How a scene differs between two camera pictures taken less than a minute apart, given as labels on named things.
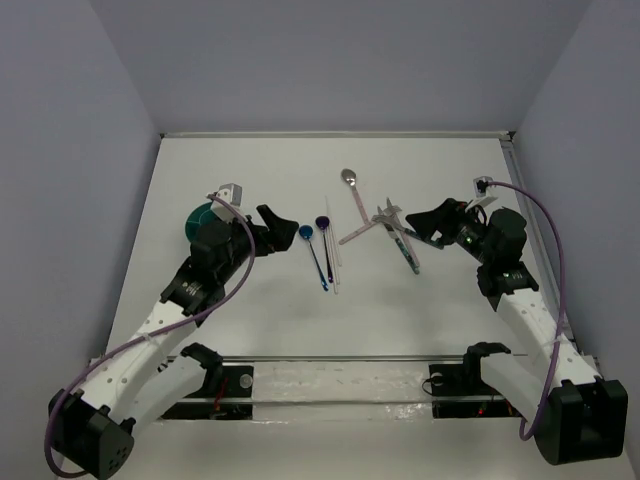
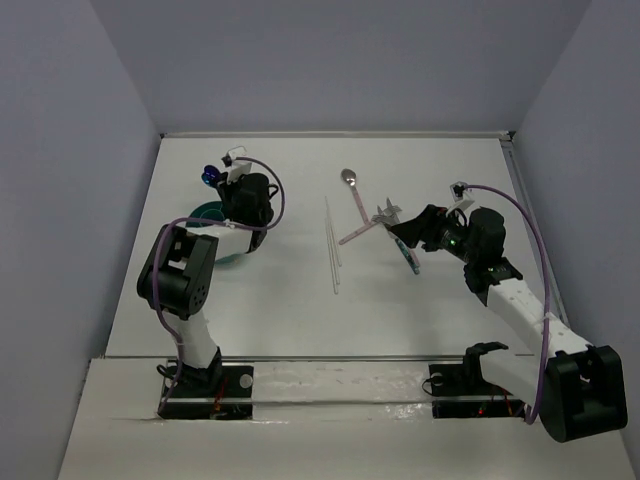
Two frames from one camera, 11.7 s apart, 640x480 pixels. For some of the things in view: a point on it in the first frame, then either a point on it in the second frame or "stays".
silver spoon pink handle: x=350 y=176 stays
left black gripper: x=260 y=238 -> x=228 y=189
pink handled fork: x=389 y=212 stays
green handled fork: x=399 y=245 stays
